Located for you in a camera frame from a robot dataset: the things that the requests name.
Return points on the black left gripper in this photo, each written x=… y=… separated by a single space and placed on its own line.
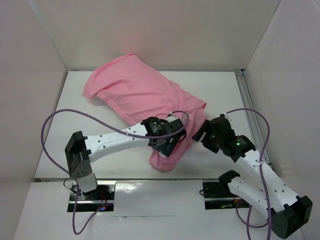
x=167 y=148

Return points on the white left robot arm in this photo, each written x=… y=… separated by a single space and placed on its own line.
x=163 y=135

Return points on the aluminium frame rail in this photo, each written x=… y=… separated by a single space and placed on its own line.
x=252 y=117

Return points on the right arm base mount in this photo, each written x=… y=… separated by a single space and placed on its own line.
x=217 y=197

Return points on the pink satin pillowcase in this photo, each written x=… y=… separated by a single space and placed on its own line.
x=136 y=91

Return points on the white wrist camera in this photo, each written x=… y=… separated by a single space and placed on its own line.
x=171 y=117
x=225 y=115

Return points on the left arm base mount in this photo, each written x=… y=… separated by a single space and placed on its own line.
x=103 y=198

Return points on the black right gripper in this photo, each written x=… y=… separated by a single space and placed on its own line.
x=206 y=137

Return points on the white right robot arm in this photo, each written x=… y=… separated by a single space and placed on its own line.
x=263 y=189

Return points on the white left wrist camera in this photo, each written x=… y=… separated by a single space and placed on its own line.
x=171 y=117

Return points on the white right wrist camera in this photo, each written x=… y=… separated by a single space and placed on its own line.
x=225 y=115

